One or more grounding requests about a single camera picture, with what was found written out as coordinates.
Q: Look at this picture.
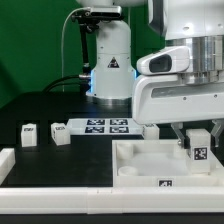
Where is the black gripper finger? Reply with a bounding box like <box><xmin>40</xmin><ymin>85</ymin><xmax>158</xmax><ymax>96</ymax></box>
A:
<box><xmin>171</xmin><ymin>122</ymin><xmax>185</xmax><ymax>147</ymax></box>
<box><xmin>211</xmin><ymin>119</ymin><xmax>224</xmax><ymax>147</ymax></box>

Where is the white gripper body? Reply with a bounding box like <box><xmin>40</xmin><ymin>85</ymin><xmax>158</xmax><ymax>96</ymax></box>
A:
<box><xmin>132</xmin><ymin>46</ymin><xmax>224</xmax><ymax>125</ymax></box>

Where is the white square tabletop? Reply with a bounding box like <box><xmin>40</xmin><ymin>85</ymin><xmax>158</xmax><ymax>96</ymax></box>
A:
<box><xmin>112</xmin><ymin>140</ymin><xmax>224</xmax><ymax>187</ymax></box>

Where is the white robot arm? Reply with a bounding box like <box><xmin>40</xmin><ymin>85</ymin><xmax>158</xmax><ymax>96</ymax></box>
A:
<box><xmin>132</xmin><ymin>0</ymin><xmax>224</xmax><ymax>139</ymax></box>

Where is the white plate with tags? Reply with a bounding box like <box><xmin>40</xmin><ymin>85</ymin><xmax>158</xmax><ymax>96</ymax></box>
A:
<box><xmin>67</xmin><ymin>118</ymin><xmax>142</xmax><ymax>135</ymax></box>

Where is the white U-shaped obstacle fence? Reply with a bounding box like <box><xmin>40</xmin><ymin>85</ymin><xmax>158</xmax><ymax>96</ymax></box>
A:
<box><xmin>0</xmin><ymin>148</ymin><xmax>224</xmax><ymax>214</ymax></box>

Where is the black cable bundle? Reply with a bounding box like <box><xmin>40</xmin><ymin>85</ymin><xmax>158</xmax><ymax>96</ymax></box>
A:
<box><xmin>41</xmin><ymin>74</ymin><xmax>91</xmax><ymax>93</ymax></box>

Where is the grey white cable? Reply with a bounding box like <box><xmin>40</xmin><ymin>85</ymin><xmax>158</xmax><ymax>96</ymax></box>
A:
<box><xmin>60</xmin><ymin>6</ymin><xmax>93</xmax><ymax>93</ymax></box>

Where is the black camera on stand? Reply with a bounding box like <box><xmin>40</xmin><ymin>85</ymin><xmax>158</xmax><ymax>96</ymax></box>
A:
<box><xmin>71</xmin><ymin>6</ymin><xmax>123</xmax><ymax>75</ymax></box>

